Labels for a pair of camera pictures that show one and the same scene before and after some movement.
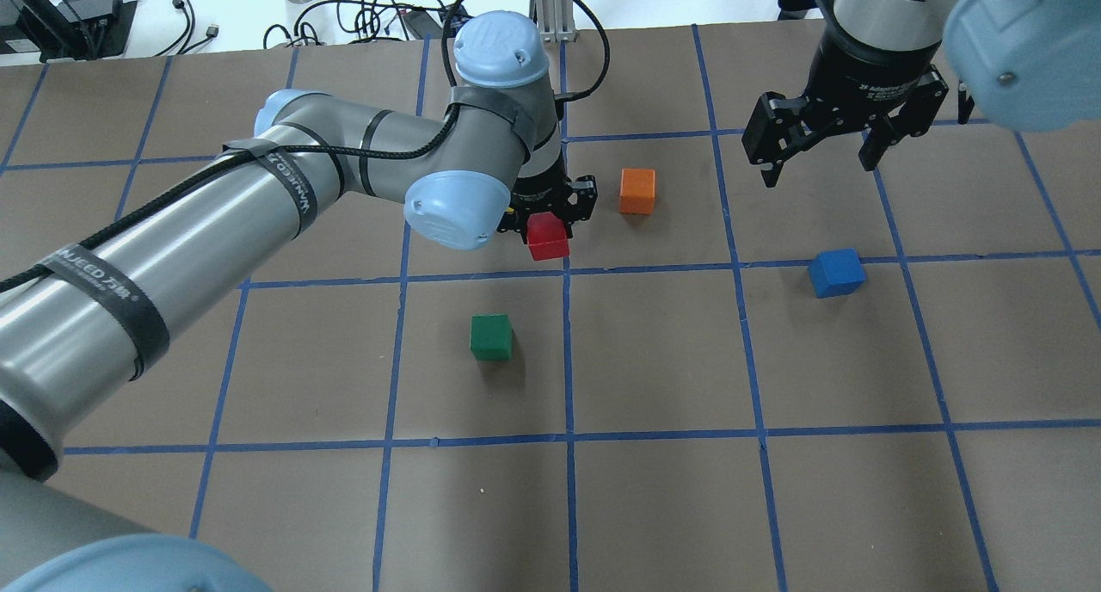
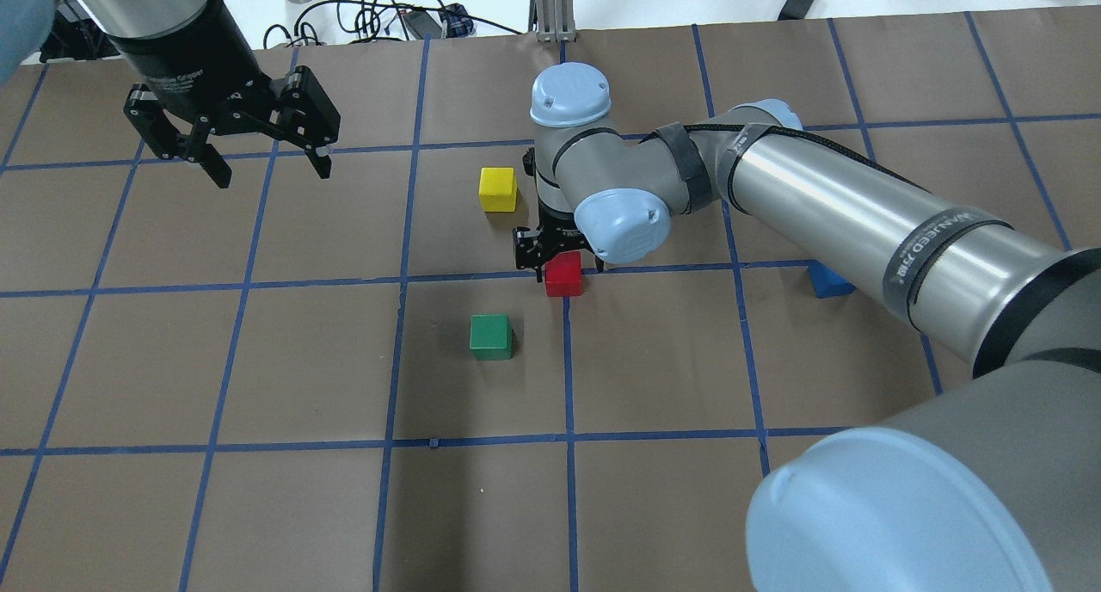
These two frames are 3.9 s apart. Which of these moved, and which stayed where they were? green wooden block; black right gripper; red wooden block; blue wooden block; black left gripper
Moved: black right gripper; black left gripper; red wooden block
Stayed: green wooden block; blue wooden block
